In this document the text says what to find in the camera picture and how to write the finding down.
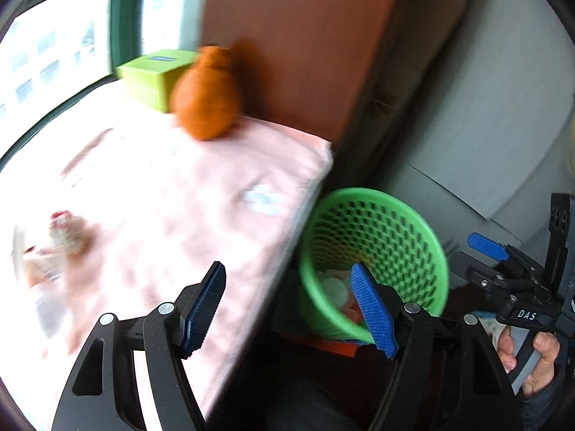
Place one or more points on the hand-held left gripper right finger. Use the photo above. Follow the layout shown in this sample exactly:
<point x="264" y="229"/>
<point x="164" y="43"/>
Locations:
<point x="373" y="314"/>

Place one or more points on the white cabinet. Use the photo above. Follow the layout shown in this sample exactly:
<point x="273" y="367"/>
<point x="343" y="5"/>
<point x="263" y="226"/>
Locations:
<point x="503" y="98"/>

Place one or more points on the pink flower-print blanket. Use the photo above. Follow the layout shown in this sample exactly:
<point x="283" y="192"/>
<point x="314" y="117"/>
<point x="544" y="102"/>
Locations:
<point x="188" y="197"/>

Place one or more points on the brown wooden panel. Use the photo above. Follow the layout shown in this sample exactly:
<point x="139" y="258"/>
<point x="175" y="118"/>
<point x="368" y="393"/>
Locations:
<point x="305" y="40"/>

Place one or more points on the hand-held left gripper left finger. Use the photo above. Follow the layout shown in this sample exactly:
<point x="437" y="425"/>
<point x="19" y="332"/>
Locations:
<point x="206" y="312"/>

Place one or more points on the green tissue box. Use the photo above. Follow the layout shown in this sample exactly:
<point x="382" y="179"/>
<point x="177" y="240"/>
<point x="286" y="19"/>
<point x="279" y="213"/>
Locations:
<point x="146" y="81"/>

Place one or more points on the green window frame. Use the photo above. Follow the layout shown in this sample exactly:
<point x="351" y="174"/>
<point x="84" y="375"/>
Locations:
<point x="125" y="22"/>

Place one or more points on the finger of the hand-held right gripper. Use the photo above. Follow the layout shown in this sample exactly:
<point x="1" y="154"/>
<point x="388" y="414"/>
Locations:
<point x="487" y="244"/>
<point x="476" y="269"/>

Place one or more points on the orange bumpy citrus fruit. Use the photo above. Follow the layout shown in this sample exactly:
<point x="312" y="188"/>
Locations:
<point x="206" y="94"/>

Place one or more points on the orange flat packet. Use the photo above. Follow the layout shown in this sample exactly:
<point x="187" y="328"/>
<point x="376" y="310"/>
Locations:
<point x="334" y="346"/>

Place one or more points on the person's right hand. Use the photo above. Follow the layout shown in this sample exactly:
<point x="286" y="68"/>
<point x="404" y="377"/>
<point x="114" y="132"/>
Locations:
<point x="546" y="354"/>

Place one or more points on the green mesh wastebasket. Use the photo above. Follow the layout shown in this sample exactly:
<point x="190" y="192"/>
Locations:
<point x="404" y="242"/>

